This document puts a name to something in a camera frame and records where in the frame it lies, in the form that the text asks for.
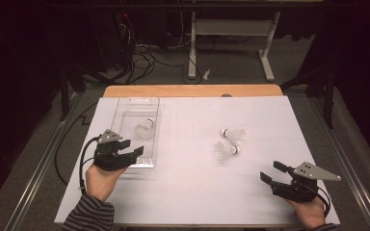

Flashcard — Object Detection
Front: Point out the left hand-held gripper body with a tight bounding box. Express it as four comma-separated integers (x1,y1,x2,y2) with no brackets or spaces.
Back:
92,128,140,172

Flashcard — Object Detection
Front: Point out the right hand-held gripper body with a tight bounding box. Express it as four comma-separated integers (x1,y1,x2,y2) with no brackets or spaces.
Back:
270,161,342,203

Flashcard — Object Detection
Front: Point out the white shuttlecock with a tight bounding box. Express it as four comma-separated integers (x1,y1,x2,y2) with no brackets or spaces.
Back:
214,140,241,162
221,127,247,144
134,117,155,141

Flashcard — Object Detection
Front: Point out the clear plastic tray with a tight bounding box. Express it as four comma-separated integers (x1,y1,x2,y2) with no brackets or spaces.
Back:
102,96,161,169

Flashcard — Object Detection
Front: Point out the person's left hand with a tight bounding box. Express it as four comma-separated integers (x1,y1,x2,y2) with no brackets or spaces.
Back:
85,163,128,203

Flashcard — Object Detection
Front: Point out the person's right hand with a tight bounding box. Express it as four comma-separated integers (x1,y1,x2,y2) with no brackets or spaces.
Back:
283,195,328,229

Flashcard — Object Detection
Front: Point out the white table cover sheet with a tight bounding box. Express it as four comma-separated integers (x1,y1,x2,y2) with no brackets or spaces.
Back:
53,95,341,226

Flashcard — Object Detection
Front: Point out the black metal stand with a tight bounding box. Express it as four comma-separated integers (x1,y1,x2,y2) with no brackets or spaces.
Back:
57,62,89,122
280,61,337,130

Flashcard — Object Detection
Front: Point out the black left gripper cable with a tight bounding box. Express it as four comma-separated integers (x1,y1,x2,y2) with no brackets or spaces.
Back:
78,136,101,195

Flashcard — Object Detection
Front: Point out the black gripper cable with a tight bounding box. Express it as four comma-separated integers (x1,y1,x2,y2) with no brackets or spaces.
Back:
314,187,332,219
78,136,101,195

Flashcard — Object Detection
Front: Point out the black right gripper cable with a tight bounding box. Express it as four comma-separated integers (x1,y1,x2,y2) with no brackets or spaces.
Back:
314,187,332,219

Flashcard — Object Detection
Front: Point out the black floor cable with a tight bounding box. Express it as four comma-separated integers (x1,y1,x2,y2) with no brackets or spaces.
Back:
54,101,99,186

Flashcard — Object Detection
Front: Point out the aluminium floor rail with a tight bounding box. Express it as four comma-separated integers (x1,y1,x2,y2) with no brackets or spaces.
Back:
3,91,85,231
307,95,370,231

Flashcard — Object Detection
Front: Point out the tangle of floor cables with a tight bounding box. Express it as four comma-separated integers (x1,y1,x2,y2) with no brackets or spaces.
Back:
119,13,204,86

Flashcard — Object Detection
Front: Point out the white metal desk frame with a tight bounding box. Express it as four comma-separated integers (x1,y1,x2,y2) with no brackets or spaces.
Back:
187,11,282,83

